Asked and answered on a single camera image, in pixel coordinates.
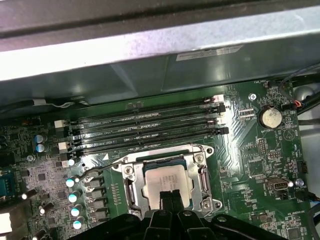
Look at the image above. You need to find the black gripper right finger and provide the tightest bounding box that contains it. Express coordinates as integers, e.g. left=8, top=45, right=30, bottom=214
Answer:
left=170, top=189, right=288, bottom=240

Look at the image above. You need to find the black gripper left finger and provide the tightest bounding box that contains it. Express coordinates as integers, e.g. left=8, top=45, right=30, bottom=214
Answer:
left=86, top=190, right=174, bottom=240

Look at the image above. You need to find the metal socket cover frame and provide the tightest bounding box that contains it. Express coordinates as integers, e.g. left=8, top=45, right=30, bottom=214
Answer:
left=122, top=153, right=218, bottom=213

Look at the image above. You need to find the silver-topped CPU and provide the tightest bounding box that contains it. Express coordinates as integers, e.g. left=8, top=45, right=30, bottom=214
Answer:
left=141, top=161, right=196, bottom=210

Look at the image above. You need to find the thin wire locking lever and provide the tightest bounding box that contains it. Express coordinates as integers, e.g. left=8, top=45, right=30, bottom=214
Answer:
left=82, top=149, right=203, bottom=177

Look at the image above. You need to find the CPU socket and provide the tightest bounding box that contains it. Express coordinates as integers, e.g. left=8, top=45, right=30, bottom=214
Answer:
left=111, top=144, right=223, bottom=218

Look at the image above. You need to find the black RAM slot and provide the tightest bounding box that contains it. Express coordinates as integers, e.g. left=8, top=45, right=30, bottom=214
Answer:
left=54, top=95, right=225, bottom=131
left=59, top=102, right=227, bottom=142
left=57, top=116, right=225, bottom=153
left=59, top=126, right=230, bottom=167

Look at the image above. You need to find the grey square inductor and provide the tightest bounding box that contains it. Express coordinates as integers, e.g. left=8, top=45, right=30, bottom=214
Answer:
left=84, top=178, right=105, bottom=189
left=86, top=190, right=107, bottom=202
left=88, top=201, right=108, bottom=213
left=89, top=212, right=110, bottom=224

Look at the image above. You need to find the green motherboard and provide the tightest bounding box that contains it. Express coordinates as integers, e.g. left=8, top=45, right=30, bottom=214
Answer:
left=0, top=79, right=312, bottom=240

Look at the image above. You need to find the silver internal USB port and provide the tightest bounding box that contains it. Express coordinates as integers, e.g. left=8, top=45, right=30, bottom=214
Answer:
left=265, top=178, right=291, bottom=196

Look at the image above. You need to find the round silver coin battery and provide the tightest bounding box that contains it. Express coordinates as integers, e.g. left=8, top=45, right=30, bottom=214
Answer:
left=258, top=104, right=283, bottom=130

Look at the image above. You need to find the grey case label sticker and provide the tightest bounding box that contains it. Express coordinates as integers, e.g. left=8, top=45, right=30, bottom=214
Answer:
left=175, top=44, right=244, bottom=62

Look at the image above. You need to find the black PC case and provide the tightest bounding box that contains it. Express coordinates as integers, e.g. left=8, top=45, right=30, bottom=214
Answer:
left=0, top=0, right=320, bottom=240

